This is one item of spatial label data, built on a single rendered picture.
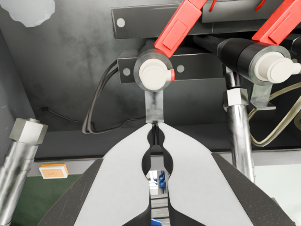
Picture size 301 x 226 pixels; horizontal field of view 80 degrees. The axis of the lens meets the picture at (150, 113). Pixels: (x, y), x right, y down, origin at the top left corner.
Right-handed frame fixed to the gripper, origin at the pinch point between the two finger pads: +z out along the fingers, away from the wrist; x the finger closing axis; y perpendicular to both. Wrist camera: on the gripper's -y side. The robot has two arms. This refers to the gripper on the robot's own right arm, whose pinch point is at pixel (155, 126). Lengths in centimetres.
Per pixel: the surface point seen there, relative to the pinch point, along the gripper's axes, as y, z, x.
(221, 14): -6.9, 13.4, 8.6
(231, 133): 3.2, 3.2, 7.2
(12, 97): 6.6, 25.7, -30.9
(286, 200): 166, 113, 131
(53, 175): 21.0, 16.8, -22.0
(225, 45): -4.3, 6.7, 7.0
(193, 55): -2.0, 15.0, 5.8
